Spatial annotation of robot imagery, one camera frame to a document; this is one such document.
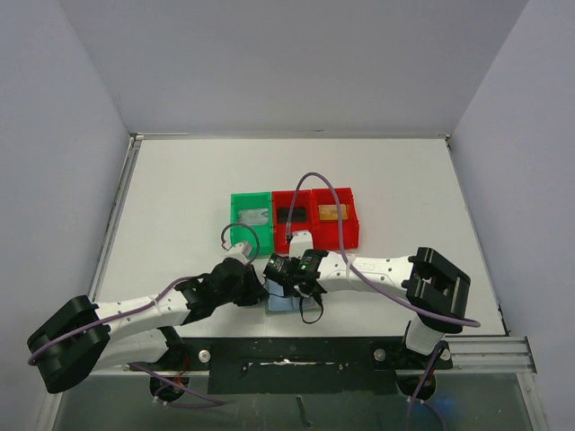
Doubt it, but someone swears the grey-green card holder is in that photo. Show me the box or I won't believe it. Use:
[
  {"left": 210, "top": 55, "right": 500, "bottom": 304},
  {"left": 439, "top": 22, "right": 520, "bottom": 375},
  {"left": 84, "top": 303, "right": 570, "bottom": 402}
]
[{"left": 265, "top": 295, "right": 321, "bottom": 315}]

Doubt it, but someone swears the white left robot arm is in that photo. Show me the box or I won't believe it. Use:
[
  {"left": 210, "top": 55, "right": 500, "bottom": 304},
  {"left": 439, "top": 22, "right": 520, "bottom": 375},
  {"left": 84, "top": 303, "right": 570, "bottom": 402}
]
[{"left": 27, "top": 258, "right": 268, "bottom": 394}]

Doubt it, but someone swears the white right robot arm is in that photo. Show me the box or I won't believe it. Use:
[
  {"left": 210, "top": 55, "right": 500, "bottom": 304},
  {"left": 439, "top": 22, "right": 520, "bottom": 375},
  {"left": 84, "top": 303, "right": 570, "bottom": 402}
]
[{"left": 263, "top": 247, "right": 480, "bottom": 367}]

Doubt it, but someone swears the black card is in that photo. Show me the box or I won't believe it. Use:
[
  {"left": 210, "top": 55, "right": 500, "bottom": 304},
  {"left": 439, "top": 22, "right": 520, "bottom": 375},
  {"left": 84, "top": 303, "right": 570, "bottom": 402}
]
[{"left": 277, "top": 207, "right": 308, "bottom": 224}]

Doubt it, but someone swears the gold card in bin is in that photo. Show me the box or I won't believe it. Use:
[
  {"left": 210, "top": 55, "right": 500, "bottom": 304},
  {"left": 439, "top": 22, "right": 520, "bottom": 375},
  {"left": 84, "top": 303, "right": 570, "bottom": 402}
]
[{"left": 318, "top": 204, "right": 349, "bottom": 222}]

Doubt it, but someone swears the silver VIP card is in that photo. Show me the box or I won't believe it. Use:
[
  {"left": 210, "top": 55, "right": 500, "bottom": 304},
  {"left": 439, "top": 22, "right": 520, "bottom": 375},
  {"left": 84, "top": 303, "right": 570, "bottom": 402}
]
[{"left": 238, "top": 208, "right": 270, "bottom": 226}]

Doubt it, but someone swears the red plastic bin right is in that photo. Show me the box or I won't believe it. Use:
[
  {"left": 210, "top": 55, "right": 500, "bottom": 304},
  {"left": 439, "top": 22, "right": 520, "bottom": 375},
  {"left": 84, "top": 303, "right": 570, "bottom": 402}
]
[{"left": 312, "top": 188, "right": 359, "bottom": 251}]

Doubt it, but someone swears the red plastic bin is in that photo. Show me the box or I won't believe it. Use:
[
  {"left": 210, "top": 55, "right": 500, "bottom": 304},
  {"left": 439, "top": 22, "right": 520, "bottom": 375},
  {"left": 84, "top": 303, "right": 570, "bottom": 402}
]
[
  {"left": 312, "top": 188, "right": 359, "bottom": 251},
  {"left": 271, "top": 189, "right": 313, "bottom": 254}
]

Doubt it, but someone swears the red plastic bin middle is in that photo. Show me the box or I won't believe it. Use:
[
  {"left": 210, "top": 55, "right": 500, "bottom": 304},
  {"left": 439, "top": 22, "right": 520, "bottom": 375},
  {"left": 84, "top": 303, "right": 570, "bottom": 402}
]
[{"left": 271, "top": 189, "right": 313, "bottom": 254}]

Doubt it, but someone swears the green plastic bin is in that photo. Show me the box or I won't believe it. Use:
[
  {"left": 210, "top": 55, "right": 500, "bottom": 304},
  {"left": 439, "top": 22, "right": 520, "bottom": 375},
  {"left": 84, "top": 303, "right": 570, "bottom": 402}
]
[{"left": 230, "top": 191, "right": 274, "bottom": 256}]

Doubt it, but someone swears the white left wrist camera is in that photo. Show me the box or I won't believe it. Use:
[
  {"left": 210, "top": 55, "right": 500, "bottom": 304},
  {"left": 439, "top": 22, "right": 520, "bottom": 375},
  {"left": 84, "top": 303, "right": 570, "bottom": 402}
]
[{"left": 225, "top": 242, "right": 252, "bottom": 264}]

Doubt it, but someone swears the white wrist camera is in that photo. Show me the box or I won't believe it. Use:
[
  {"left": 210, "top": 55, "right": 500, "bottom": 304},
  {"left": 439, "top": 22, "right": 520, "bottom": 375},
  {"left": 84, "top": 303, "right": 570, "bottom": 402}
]
[
  {"left": 288, "top": 230, "right": 314, "bottom": 259},
  {"left": 225, "top": 242, "right": 252, "bottom": 264}
]

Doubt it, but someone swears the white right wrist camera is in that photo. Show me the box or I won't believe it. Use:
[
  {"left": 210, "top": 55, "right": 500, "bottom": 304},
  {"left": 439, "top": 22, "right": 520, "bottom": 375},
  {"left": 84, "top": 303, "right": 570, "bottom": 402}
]
[{"left": 288, "top": 230, "right": 314, "bottom": 259}]

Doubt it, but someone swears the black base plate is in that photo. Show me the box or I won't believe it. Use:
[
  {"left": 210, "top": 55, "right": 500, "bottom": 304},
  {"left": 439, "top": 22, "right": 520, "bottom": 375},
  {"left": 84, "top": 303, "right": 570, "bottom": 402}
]
[{"left": 147, "top": 336, "right": 431, "bottom": 395}]

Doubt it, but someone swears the aluminium frame rail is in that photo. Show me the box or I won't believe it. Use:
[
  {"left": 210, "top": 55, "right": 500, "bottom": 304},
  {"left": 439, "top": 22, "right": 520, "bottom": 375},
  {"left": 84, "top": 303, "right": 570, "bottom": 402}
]
[{"left": 88, "top": 134, "right": 197, "bottom": 303}]

